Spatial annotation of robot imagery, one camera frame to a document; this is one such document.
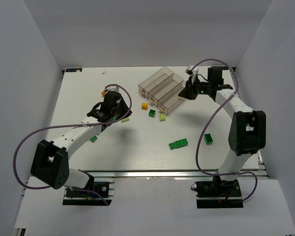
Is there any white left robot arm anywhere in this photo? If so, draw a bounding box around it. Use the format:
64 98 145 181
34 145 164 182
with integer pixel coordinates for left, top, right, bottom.
30 91 132 195

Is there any small yellow lego brick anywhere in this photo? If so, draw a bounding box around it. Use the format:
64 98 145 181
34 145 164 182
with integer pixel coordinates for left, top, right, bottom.
142 103 148 110

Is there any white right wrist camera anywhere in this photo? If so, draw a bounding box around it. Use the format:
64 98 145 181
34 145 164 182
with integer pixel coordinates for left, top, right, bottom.
185 64 199 83

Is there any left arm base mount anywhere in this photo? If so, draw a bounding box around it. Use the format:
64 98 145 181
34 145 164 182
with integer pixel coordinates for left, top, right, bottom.
62 181 115 206

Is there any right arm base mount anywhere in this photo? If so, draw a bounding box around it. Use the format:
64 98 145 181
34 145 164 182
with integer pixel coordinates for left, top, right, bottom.
190 180 243 209

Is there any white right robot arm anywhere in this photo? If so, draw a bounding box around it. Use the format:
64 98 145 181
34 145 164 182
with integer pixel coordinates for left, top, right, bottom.
179 65 266 195

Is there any long green lego plate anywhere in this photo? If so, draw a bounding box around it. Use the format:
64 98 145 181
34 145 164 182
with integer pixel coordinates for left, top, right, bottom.
169 138 188 150

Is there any green lego brick lower left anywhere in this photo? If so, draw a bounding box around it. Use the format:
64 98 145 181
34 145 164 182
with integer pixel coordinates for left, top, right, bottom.
90 136 97 143

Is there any small green lego brick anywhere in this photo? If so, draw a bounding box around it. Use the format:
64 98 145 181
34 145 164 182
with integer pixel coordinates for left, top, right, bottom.
148 109 156 118

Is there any green lego brick right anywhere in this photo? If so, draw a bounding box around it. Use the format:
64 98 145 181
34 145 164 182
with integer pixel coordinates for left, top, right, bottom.
204 134 213 145

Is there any aluminium rail front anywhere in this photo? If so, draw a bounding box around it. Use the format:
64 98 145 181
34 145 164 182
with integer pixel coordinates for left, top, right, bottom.
34 169 271 178

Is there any blue label left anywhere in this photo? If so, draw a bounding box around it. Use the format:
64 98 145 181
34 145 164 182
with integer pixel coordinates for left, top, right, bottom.
65 68 82 73

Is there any clear three-compartment container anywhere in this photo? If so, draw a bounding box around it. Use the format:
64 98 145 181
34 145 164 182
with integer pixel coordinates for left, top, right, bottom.
138 67 184 115

